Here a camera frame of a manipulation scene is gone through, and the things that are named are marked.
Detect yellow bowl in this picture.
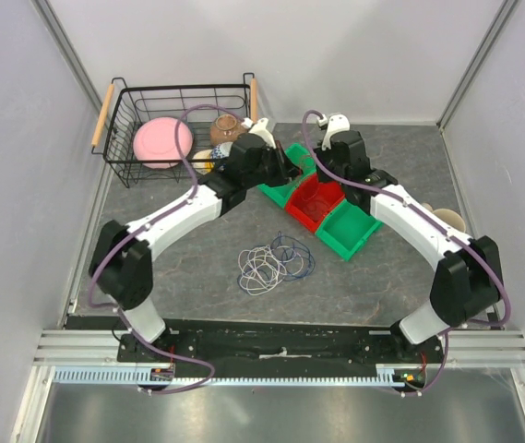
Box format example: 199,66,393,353
203,162,217,174

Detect pink plate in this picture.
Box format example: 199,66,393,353
133,117,194,169

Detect black wire basket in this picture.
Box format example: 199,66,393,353
91,72,257,187

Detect green plastic bin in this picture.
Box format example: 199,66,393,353
256,142,318,207
316,199,382,261

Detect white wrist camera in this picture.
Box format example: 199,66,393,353
241,117,277,149
316,114,350,150

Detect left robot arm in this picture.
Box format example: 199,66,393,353
89,134,301,363

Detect red plastic bin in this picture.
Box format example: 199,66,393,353
285,174,344,233

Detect near green plastic bin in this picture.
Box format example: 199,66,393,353
316,199,382,261

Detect far green plastic bin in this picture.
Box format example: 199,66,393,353
256,142,318,207

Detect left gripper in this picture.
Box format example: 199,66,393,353
245,142,304,190

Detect cream bowl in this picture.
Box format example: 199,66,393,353
192,150,211,175

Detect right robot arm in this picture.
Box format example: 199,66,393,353
314,129,506,364

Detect white wire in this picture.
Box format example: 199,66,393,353
238,245,291,294

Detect brown ceramic bowl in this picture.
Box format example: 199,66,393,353
209,114,246,147

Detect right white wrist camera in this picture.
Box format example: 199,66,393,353
316,114,350,150

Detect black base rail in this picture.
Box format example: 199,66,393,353
116,317,447,377

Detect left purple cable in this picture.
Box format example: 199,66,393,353
87,103,254,396

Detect blue patterned bowl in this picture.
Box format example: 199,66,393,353
210,142,233,163

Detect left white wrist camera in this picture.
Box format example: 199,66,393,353
241,117,277,149

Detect beige mug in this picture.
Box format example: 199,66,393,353
423,203,466,236

